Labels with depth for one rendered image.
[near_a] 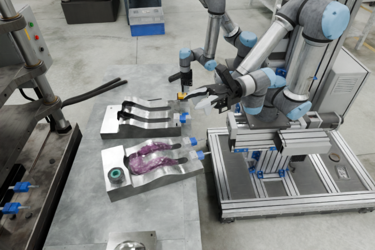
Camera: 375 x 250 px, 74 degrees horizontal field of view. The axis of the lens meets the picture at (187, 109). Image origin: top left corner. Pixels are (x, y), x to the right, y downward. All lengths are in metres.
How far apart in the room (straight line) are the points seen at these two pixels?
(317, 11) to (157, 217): 1.10
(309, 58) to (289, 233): 1.51
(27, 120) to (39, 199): 0.42
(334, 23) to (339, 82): 0.65
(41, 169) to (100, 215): 0.49
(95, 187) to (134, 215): 0.28
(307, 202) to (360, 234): 0.50
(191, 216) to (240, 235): 0.91
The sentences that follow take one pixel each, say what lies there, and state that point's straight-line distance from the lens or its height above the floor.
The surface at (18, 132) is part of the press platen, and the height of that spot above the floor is 1.04.
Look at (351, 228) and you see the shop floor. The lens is 2.49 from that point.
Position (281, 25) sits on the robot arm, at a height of 1.57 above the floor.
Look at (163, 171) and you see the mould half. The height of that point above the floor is 0.90.
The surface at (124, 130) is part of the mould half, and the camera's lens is 1.56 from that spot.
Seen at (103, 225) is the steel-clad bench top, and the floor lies 0.80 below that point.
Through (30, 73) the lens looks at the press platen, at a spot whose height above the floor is 1.28.
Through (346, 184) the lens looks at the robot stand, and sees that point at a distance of 2.43.
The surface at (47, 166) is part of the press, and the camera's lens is 1.67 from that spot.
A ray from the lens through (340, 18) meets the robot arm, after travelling 1.05.
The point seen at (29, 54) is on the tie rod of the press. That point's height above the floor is 1.36.
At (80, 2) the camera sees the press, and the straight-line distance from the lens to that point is 5.36.
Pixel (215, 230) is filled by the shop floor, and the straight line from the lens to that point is 2.14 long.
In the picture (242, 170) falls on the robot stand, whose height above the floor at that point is 0.21.
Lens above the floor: 1.98
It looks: 42 degrees down
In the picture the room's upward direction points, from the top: straight up
